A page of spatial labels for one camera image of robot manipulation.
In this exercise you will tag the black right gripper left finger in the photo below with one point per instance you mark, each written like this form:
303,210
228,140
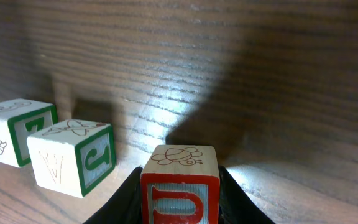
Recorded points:
124,206

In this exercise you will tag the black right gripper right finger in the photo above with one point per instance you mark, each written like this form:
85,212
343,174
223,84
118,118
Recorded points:
235,207

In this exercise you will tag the red U wooden block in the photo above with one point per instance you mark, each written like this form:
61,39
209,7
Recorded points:
180,184

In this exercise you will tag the green duck wooden block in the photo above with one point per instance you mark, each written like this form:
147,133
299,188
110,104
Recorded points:
19,118

